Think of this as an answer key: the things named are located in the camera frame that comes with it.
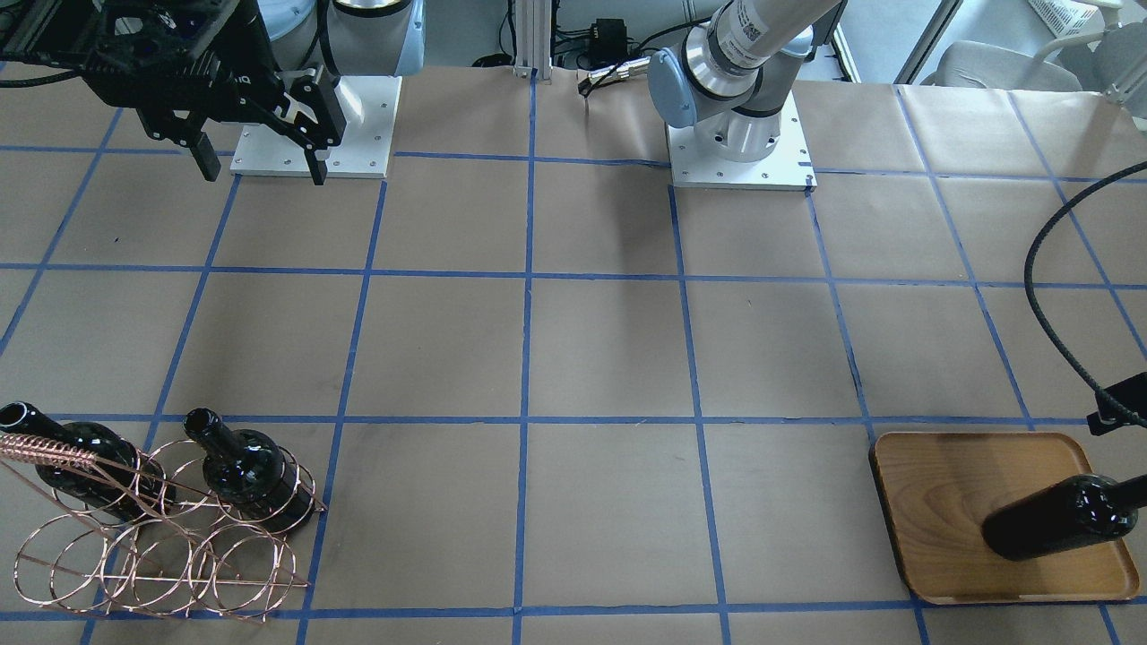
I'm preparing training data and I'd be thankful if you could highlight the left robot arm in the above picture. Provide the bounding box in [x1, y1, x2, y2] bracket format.
[646, 1, 834, 189]

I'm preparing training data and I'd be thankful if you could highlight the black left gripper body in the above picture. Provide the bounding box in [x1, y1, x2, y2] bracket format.
[1086, 376, 1146, 436]

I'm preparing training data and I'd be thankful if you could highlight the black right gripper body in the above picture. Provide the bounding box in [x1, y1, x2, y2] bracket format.
[3, 1, 289, 142]

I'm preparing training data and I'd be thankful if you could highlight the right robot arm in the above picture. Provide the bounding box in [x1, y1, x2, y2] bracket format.
[3, 1, 426, 186]

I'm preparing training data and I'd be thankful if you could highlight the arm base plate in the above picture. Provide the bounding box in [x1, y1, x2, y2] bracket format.
[665, 92, 818, 192]
[229, 76, 404, 180]

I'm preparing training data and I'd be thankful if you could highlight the dark wine bottle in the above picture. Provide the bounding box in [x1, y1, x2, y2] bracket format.
[980, 474, 1146, 561]
[184, 407, 315, 534]

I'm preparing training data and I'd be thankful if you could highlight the wooden tray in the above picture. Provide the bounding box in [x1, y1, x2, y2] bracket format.
[871, 432, 1142, 606]

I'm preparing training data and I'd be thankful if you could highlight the dark wine bottle in basket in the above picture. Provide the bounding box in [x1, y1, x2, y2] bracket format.
[184, 407, 315, 534]

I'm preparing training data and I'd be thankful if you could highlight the grey office chair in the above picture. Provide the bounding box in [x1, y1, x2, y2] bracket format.
[918, 22, 1147, 95]

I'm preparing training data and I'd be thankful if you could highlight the black corrugated cable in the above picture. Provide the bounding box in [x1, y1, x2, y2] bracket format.
[1023, 161, 1147, 429]

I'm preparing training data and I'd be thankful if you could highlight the copper wire basket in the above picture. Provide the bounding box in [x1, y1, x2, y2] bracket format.
[3, 438, 310, 622]

